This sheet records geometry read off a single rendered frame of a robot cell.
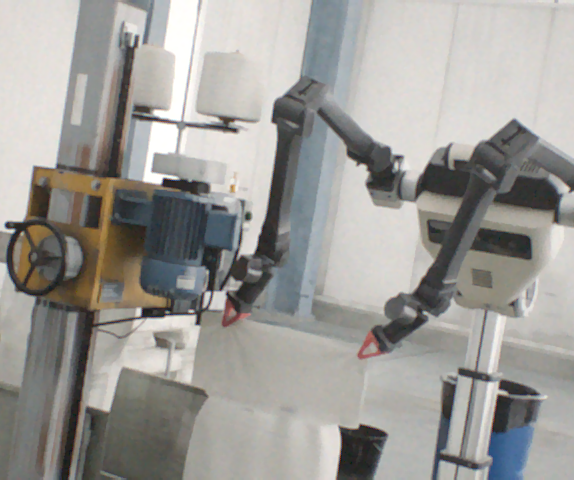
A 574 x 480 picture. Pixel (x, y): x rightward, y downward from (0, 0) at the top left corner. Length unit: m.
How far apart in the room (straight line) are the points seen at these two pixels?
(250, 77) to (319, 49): 9.05
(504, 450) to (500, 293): 1.86
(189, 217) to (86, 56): 0.46
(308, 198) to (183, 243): 9.02
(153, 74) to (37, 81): 5.52
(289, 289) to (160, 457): 8.25
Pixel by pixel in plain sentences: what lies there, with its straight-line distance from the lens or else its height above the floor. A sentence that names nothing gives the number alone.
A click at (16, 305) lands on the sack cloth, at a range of 3.25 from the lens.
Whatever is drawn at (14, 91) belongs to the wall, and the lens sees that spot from 8.08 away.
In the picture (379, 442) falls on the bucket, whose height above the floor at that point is 0.24.
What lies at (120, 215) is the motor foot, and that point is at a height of 1.25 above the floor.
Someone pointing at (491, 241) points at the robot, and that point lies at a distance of 2.93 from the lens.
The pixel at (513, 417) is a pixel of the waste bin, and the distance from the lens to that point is 4.79.
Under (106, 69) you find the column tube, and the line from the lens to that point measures 2.55.
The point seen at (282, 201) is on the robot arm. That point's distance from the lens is 2.68.
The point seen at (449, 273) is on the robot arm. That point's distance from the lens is 2.53.
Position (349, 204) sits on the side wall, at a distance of 11.52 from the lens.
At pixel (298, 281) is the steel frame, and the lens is 11.49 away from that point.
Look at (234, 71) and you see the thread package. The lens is 2.59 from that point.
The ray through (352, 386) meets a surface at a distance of 2.68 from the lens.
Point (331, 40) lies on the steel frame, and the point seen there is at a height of 3.01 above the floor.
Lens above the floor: 1.38
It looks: 3 degrees down
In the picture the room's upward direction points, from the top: 9 degrees clockwise
